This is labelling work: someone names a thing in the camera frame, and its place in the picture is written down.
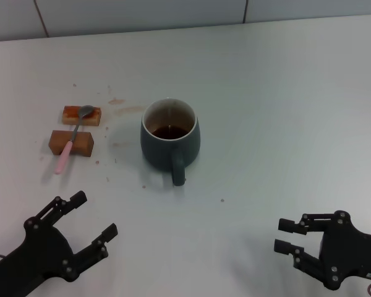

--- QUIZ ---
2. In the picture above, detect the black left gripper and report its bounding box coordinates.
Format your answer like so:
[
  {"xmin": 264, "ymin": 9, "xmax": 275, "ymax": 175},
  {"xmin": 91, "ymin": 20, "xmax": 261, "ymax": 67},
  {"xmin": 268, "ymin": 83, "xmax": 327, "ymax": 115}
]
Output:
[{"xmin": 0, "ymin": 191, "xmax": 119, "ymax": 297}]

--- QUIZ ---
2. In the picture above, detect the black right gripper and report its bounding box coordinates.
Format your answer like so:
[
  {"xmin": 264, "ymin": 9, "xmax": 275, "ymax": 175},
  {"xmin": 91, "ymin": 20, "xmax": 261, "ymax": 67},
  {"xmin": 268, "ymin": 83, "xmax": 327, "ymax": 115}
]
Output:
[{"xmin": 273, "ymin": 210, "xmax": 371, "ymax": 290}]

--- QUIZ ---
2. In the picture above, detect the grey ceramic cup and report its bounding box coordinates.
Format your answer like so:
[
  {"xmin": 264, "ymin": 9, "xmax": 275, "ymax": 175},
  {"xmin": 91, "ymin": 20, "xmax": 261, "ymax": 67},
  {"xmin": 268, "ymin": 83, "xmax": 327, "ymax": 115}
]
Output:
[{"xmin": 140, "ymin": 98, "xmax": 201, "ymax": 187}]

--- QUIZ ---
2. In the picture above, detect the pink handled metal spoon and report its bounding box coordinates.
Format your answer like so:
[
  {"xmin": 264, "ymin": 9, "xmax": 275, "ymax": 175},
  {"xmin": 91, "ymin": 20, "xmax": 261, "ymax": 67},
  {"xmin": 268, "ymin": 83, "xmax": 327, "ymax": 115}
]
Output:
[{"xmin": 54, "ymin": 105, "xmax": 95, "ymax": 174}]

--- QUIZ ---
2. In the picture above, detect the brown arched wooden block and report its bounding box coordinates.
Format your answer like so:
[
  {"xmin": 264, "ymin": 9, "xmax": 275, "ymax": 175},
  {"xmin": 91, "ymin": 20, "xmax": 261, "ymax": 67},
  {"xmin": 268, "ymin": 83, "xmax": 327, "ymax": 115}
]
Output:
[{"xmin": 48, "ymin": 130, "xmax": 95, "ymax": 158}]

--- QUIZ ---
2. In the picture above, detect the dark coffee liquid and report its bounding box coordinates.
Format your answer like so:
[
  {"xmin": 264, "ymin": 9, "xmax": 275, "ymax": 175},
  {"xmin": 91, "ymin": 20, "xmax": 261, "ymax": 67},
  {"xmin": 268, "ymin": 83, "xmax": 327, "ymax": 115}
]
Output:
[{"xmin": 151, "ymin": 125, "xmax": 189, "ymax": 140}]

